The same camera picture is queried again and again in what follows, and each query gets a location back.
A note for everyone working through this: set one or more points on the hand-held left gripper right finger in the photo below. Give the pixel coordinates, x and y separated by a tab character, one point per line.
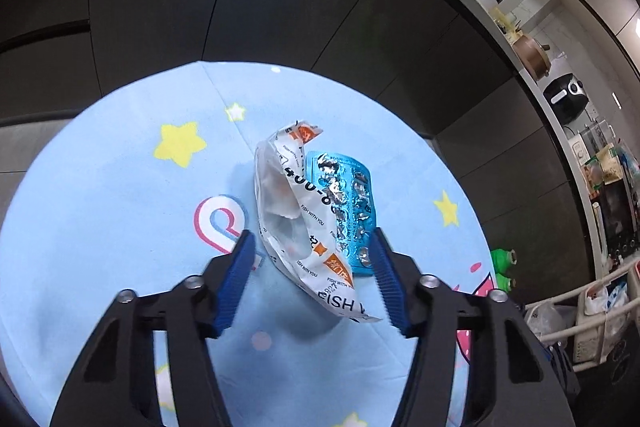
387	287

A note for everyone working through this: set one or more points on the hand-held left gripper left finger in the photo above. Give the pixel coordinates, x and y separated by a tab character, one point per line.
237	279

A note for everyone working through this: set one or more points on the blue blister pack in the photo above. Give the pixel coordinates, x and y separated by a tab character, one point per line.
350	207

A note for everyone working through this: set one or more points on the white and orange wrapper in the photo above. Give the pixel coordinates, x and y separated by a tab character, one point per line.
280	187

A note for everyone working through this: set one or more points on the green plastic bottle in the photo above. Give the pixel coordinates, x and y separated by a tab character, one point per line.
502	259
504	282

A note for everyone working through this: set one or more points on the white plastic bag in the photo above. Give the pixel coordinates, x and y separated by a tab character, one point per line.
545	324

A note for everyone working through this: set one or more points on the white plastic storage rack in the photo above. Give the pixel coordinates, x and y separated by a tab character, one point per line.
590	349

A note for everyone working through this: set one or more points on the white and blue packet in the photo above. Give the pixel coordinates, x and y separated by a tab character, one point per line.
616	294

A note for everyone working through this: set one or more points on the small white appliance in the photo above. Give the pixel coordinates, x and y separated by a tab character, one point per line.
578	151

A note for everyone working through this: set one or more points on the black toaster oven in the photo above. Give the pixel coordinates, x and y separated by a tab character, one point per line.
617	217

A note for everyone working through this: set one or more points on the green and white package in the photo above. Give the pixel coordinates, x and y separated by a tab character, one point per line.
605	164

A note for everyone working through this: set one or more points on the grey kitchen counter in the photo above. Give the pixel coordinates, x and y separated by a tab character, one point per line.
350	32

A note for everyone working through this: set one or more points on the black air fryer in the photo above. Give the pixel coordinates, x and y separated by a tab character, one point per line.
565	99

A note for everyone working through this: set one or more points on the brown cooking pot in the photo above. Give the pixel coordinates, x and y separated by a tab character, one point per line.
532	57

